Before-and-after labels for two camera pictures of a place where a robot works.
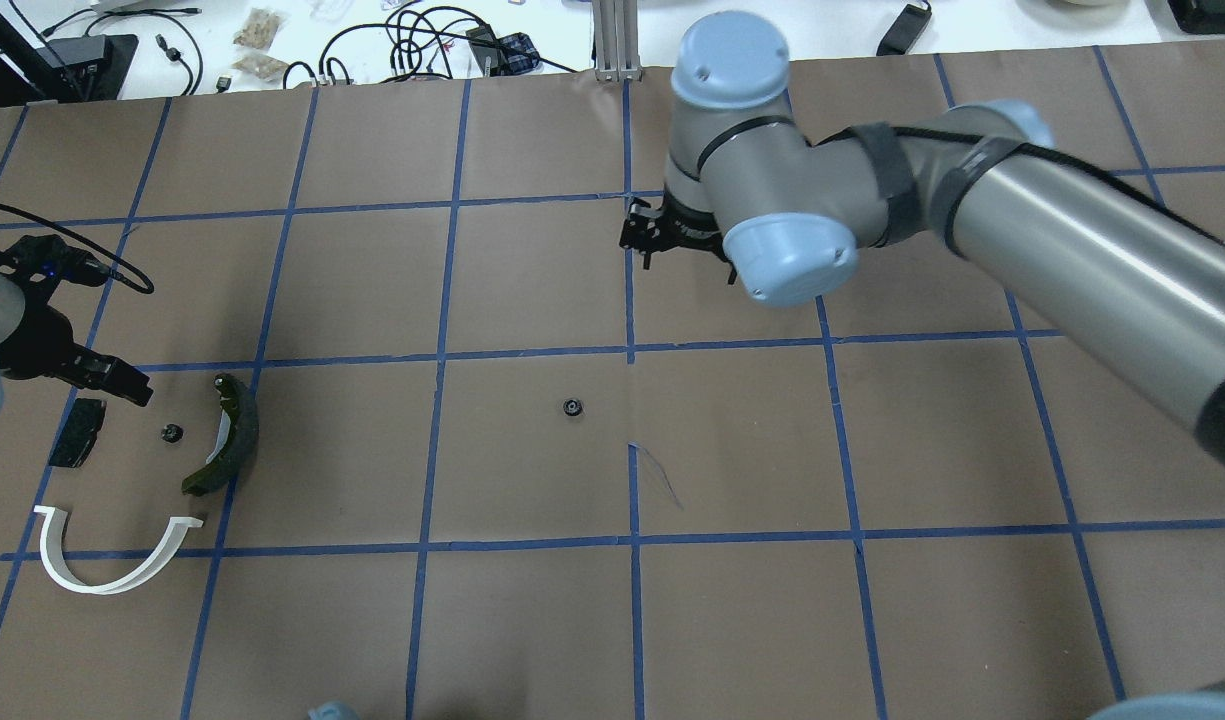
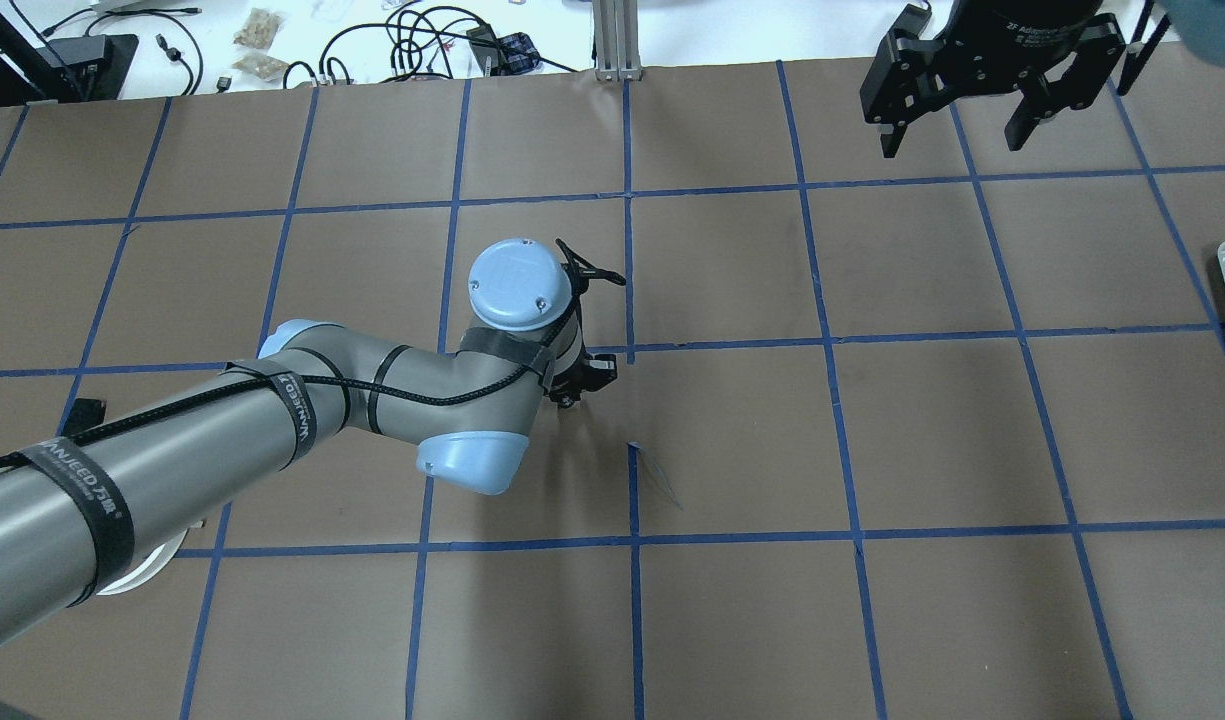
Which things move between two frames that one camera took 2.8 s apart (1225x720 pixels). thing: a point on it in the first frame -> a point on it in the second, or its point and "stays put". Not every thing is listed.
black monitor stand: (70, 69) stays put
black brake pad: (81, 434) stays put
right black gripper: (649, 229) -> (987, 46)
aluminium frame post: (615, 26) stays put
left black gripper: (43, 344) -> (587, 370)
